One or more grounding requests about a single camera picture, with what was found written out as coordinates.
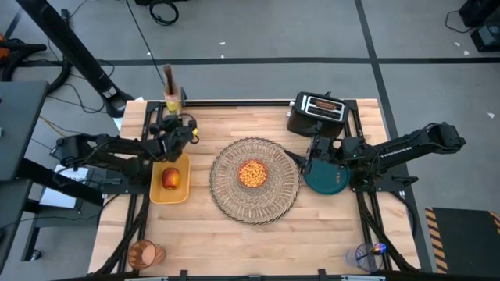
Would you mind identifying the dark green plate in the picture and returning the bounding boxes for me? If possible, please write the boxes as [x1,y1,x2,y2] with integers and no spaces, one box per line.
[303,158,352,196]

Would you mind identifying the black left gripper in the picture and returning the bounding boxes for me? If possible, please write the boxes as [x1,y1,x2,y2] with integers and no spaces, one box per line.
[148,107,193,162]

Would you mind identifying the black equipment case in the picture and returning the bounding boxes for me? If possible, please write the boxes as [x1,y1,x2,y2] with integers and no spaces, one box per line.
[459,0,500,28]

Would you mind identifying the clear purple plastic cup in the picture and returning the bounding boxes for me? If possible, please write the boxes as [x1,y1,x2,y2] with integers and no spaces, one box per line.
[343,242,386,273]

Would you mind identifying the black floor equipment box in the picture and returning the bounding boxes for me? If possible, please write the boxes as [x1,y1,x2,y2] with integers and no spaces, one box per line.
[134,0,188,6]

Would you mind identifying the black vacuum with hose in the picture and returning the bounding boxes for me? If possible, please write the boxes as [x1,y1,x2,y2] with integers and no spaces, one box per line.
[0,33,73,94]

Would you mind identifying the black two-slot toaster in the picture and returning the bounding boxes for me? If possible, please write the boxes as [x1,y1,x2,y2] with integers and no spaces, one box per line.
[286,91,351,142]

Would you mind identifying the iridescent purple spoon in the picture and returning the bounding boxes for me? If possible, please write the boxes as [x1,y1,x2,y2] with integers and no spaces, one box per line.
[357,242,388,265]

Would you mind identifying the coiled black floor cable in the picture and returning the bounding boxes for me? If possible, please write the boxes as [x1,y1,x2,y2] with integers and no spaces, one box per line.
[148,1,180,27]

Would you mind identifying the black aluminium table frame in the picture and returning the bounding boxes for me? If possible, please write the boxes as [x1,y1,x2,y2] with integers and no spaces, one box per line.
[89,98,421,281]

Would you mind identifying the orange cereal puffs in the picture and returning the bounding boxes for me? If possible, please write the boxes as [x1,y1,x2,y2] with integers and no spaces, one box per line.
[239,160,269,188]

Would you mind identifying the patterned cereal bowl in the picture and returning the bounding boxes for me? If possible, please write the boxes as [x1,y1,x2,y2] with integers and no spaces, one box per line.
[237,158,270,190]

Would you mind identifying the yellow rectangular tray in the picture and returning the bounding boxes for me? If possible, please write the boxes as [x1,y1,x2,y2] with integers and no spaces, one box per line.
[149,152,191,205]

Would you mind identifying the black hazard-striped floor mat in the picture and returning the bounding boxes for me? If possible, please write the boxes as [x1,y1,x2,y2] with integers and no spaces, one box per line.
[424,206,500,278]

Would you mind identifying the black floor device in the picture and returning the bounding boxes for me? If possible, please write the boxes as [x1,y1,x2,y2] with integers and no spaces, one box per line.
[470,23,500,54]

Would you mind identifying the orange faceted plastic cup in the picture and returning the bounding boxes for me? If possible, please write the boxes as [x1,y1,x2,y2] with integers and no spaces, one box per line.
[127,239,167,271]

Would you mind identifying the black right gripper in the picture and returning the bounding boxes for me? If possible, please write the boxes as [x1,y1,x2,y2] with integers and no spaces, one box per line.
[284,132,345,176]

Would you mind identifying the black side desk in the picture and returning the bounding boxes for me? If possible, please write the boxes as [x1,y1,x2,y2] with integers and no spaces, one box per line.
[0,80,50,270]

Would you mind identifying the round woven straw placemat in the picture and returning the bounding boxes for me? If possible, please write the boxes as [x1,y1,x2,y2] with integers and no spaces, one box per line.
[209,137,302,226]

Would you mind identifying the long black floor cable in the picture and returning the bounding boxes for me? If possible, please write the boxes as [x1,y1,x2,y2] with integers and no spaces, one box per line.
[124,0,166,86]

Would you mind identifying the red apple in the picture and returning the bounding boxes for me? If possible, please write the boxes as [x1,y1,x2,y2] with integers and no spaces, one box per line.
[161,167,182,190]

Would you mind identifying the white paper sheets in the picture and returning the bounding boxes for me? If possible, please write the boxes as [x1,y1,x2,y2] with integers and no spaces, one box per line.
[38,163,90,210]

